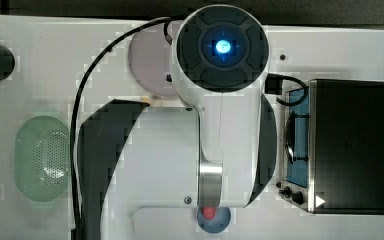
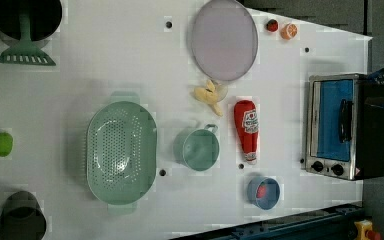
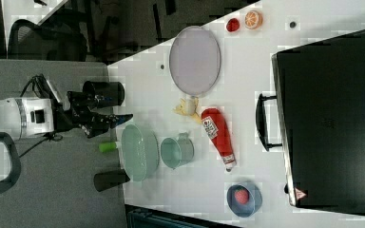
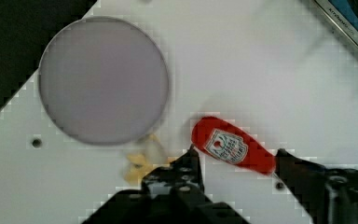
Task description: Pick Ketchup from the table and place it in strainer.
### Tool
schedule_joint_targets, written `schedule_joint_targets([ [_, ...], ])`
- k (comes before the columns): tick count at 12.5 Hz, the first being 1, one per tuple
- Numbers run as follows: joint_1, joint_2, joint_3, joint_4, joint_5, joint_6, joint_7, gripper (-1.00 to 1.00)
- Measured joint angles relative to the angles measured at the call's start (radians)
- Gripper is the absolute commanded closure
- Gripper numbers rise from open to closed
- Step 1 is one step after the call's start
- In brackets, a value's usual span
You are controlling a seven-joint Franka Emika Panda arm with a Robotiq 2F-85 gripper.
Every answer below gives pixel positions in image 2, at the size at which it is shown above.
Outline red plush ketchup bottle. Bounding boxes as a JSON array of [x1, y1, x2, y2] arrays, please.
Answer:
[[234, 100, 259, 164]]

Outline green plastic strainer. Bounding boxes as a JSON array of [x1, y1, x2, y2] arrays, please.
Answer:
[[86, 92, 157, 215]]

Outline peeled toy banana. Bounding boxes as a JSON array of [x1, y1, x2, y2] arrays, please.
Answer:
[[193, 80, 228, 117]]

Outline green mug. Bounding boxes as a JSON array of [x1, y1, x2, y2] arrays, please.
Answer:
[[173, 124, 220, 171]]

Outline grey round plate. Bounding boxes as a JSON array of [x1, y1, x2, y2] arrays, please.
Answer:
[[191, 0, 258, 81]]

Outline toy strawberry in bowl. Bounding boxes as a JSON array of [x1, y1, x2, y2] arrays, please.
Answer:
[[256, 185, 267, 198]]

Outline blue bowl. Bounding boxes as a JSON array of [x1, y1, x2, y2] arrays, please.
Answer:
[[247, 176, 280, 210]]

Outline red toy strawberry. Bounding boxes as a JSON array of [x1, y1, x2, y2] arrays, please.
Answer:
[[266, 19, 279, 32]]

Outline toy orange half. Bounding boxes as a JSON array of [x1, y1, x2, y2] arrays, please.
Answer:
[[280, 23, 298, 40]]

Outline black pot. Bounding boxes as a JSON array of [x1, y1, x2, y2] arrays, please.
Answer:
[[0, 0, 63, 41]]

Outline green plastic spatula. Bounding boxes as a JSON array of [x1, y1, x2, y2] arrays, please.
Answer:
[[0, 9, 56, 66]]

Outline green toy apple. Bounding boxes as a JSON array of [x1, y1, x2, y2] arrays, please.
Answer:
[[0, 132, 13, 157]]

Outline black cylindrical cup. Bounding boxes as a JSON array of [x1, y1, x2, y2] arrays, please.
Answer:
[[0, 191, 47, 240]]

